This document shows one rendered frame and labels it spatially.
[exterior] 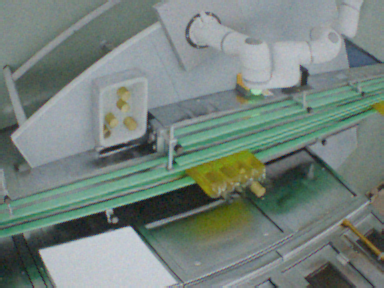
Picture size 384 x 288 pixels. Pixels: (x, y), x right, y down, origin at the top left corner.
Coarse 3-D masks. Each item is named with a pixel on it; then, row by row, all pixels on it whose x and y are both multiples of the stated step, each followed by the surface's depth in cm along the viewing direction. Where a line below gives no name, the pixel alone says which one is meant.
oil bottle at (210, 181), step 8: (192, 168) 168; (200, 168) 166; (208, 168) 167; (192, 176) 170; (200, 176) 164; (208, 176) 163; (216, 176) 163; (200, 184) 166; (208, 184) 161; (216, 184) 160; (224, 184) 161; (208, 192) 163; (216, 192) 160
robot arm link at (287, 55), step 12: (276, 48) 141; (288, 48) 140; (300, 48) 140; (276, 60) 143; (288, 60) 141; (300, 60) 142; (276, 72) 146; (288, 72) 143; (252, 84) 145; (264, 84) 145; (276, 84) 146; (288, 84) 146
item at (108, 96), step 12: (120, 84) 148; (132, 84) 159; (144, 84) 154; (108, 96) 156; (132, 96) 162; (144, 96) 156; (108, 108) 159; (132, 108) 165; (144, 108) 159; (120, 120) 165; (144, 120) 161; (120, 132) 163; (132, 132) 164; (144, 132) 164; (108, 144) 158
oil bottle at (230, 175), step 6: (210, 162) 170; (216, 162) 170; (222, 162) 170; (216, 168) 167; (222, 168) 167; (228, 168) 167; (222, 174) 165; (228, 174) 164; (234, 174) 165; (228, 180) 162; (234, 180) 162; (240, 180) 164; (228, 186) 163; (228, 192) 165
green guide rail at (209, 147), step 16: (352, 96) 218; (368, 96) 222; (304, 112) 197; (320, 112) 199; (336, 112) 201; (256, 128) 183; (272, 128) 184; (288, 128) 185; (192, 144) 171; (208, 144) 173; (224, 144) 173; (240, 144) 174; (176, 160) 164; (192, 160) 165
